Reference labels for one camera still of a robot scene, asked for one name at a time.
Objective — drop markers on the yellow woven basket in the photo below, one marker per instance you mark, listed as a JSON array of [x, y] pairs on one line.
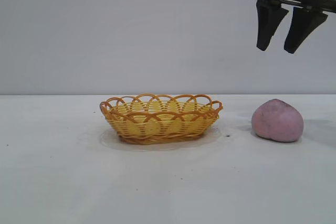
[[160, 127]]

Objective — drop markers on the pink peach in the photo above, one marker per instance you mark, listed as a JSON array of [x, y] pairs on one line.
[[277, 121]]

